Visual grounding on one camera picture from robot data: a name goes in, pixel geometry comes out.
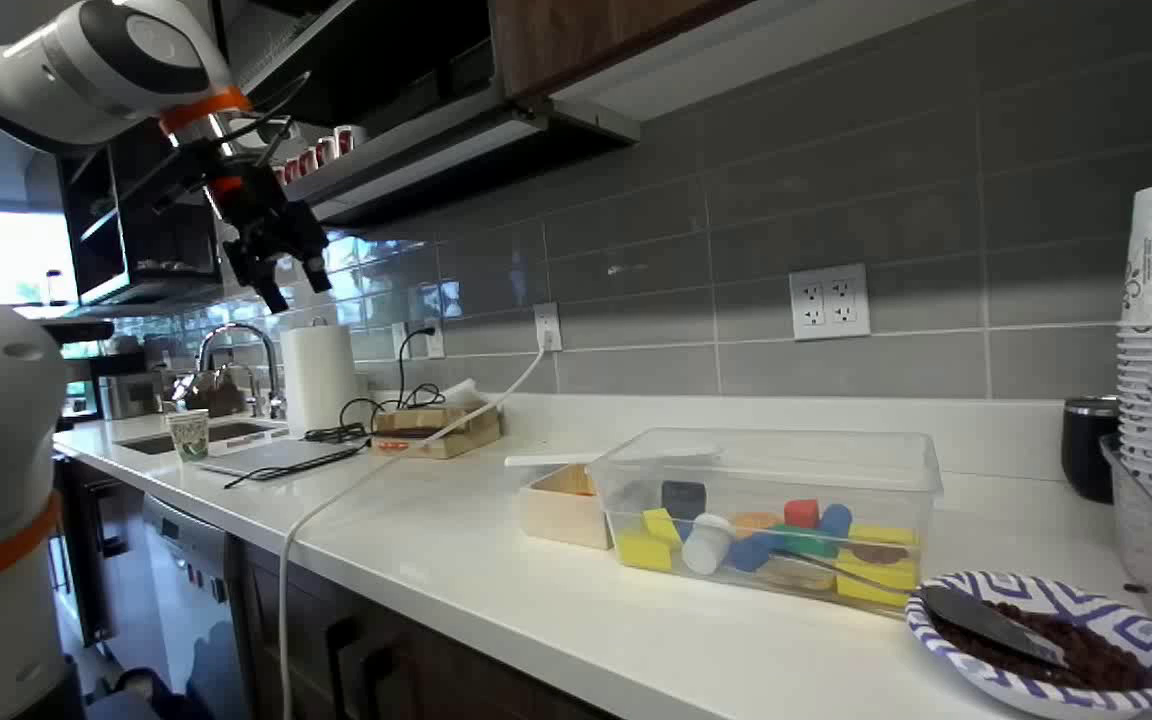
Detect white outlet with black plug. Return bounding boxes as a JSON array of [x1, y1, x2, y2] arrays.
[[390, 317, 449, 364]]

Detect white paper towel roll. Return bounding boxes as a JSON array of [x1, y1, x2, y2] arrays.
[[275, 317, 362, 431]]

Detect steel dishwasher front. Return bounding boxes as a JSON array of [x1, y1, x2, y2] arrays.
[[131, 491, 255, 720]]

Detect wooden upper wall cabinet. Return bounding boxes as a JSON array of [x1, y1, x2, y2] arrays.
[[488, 0, 974, 142]]

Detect small white cardboard box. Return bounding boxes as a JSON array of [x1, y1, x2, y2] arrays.
[[518, 455, 611, 550]]

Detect dark lower kitchen cabinet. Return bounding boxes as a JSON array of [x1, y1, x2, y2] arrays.
[[236, 536, 627, 720]]

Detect grey cake slicer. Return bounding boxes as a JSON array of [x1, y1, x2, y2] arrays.
[[793, 542, 1073, 672]]

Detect green toy block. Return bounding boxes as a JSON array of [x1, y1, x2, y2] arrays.
[[769, 526, 847, 558]]

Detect coiled black cable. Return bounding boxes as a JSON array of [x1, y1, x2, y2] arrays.
[[299, 393, 391, 447]]

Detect chrome sink faucet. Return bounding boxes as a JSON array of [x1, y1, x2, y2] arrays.
[[195, 318, 287, 424]]

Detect brown cardboard box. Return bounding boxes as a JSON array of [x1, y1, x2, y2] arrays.
[[373, 400, 470, 441]]

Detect dark brown toy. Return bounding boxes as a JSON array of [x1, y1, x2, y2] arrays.
[[841, 541, 913, 568]]

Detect green printed paper cup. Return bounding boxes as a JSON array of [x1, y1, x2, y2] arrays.
[[167, 402, 217, 468]]

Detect white power cable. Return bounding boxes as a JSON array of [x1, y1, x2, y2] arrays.
[[271, 347, 557, 720]]

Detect steel sink basin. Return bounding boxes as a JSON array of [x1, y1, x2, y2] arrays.
[[113, 415, 287, 458]]

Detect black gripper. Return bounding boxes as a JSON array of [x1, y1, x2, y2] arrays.
[[210, 132, 337, 317]]

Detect dark navy toy block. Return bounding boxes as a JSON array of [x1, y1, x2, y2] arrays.
[[655, 477, 709, 518]]

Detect empty white wall outlet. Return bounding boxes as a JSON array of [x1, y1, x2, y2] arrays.
[[789, 261, 872, 344]]

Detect flat black tray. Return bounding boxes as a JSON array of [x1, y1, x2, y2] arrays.
[[195, 434, 367, 487]]

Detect dark brown granules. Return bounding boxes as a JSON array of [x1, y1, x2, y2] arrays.
[[950, 605, 1152, 691]]

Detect black coffee machine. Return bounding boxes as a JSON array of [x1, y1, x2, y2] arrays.
[[40, 317, 167, 431]]

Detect blue toy cylinder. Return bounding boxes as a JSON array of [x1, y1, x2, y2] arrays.
[[728, 532, 793, 576]]

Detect clear plastic toy bin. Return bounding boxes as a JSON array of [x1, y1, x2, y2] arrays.
[[589, 424, 950, 621]]

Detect red white striped object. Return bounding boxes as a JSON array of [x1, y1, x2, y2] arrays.
[[270, 120, 367, 192]]

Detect black wall shelf unit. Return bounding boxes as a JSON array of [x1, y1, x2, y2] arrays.
[[58, 123, 227, 311]]

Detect orange red toy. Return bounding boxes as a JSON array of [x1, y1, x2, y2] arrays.
[[537, 462, 600, 501]]

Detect wooden box with coloured labels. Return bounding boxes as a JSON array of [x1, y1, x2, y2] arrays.
[[373, 406, 512, 462]]

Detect black mug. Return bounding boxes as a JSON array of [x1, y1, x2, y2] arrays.
[[1055, 393, 1123, 507]]

